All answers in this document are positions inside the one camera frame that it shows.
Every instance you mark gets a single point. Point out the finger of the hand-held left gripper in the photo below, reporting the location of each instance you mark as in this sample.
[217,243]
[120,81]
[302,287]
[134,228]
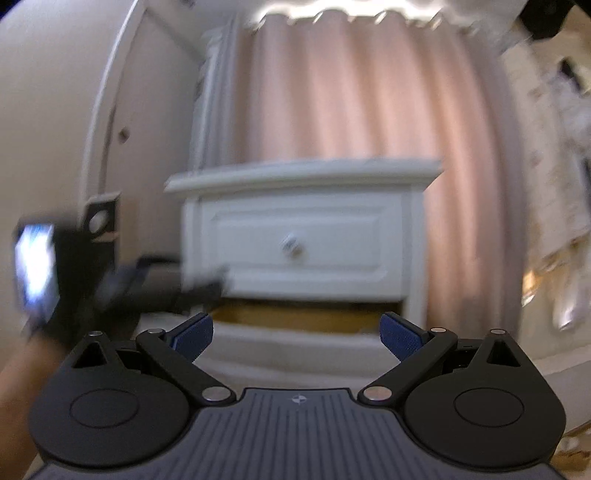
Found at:
[198,290]
[138,273]

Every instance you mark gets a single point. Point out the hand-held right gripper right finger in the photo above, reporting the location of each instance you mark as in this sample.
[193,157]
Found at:
[400,337]

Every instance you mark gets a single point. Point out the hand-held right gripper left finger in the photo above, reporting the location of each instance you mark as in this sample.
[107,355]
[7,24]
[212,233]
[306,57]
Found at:
[193,336]

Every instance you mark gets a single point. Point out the person's left forearm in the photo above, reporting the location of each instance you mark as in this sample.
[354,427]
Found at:
[21,401]

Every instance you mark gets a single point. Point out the round drawer knob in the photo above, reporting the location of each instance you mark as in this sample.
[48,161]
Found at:
[292,244]

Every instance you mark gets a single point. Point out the white panelled drawer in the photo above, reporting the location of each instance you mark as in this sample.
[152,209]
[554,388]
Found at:
[300,240]

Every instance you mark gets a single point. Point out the round wardrobe knob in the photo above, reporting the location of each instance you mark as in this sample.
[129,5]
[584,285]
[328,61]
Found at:
[123,134]

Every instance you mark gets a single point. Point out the white wardrobe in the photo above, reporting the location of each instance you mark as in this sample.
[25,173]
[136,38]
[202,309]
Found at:
[138,115]

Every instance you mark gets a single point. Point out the white nightstand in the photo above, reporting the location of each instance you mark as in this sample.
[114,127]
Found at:
[323,184]

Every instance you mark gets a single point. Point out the floral patterned cloth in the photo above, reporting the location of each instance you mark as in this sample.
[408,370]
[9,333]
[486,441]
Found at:
[554,175]

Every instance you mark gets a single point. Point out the pink curtain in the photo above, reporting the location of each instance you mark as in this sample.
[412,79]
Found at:
[360,92]

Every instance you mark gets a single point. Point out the dark object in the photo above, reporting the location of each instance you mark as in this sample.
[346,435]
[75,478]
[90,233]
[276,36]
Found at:
[547,16]

